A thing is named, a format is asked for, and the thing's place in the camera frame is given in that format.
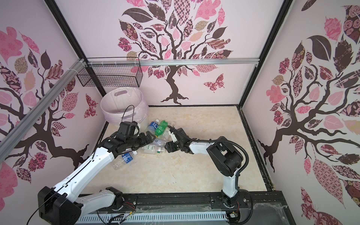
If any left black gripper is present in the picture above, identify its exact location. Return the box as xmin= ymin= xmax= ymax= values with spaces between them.
xmin=126 ymin=131 xmax=156 ymax=151

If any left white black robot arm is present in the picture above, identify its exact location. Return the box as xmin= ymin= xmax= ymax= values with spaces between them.
xmin=36 ymin=121 xmax=156 ymax=225

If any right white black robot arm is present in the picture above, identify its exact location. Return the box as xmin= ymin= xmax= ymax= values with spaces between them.
xmin=165 ymin=126 xmax=249 ymax=208

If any blue label bottle near bin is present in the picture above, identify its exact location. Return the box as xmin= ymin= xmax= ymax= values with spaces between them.
xmin=145 ymin=119 xmax=160 ymax=137

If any pink plastic bin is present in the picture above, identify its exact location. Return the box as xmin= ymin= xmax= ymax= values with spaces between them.
xmin=100 ymin=87 xmax=149 ymax=128

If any clear bottle green label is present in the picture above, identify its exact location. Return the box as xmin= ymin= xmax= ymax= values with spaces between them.
xmin=163 ymin=121 xmax=175 ymax=140

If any blue label bottle lower left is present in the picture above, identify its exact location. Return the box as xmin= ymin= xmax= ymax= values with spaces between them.
xmin=111 ymin=151 xmax=137 ymax=170

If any long clear crushed bottle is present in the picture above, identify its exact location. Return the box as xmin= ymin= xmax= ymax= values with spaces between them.
xmin=153 ymin=138 xmax=167 ymax=148

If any clear square bottle upper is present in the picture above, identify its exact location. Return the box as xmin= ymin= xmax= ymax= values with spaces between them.
xmin=137 ymin=144 xmax=166 ymax=154

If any light green bottle yellow cap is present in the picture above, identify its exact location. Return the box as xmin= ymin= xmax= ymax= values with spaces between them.
xmin=155 ymin=120 xmax=168 ymax=137

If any black corrugated cable conduit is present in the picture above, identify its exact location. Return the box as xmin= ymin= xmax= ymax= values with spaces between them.
xmin=167 ymin=125 xmax=250 ymax=177

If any black wire basket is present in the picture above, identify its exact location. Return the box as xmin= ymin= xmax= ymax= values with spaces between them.
xmin=77 ymin=56 xmax=143 ymax=88

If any white slotted cable duct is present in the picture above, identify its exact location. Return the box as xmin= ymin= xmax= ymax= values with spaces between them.
xmin=76 ymin=211 xmax=227 ymax=225

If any aluminium rail back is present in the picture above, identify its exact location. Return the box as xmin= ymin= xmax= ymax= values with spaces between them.
xmin=87 ymin=58 xmax=260 ymax=67

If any aluminium rail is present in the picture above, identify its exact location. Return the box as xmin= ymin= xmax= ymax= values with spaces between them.
xmin=87 ymin=58 xmax=260 ymax=67
xmin=0 ymin=59 xmax=85 ymax=164

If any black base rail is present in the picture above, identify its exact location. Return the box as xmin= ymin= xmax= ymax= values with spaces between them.
xmin=89 ymin=191 xmax=295 ymax=225

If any aluminium rail left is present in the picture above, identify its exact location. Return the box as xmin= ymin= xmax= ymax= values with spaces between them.
xmin=0 ymin=59 xmax=85 ymax=164

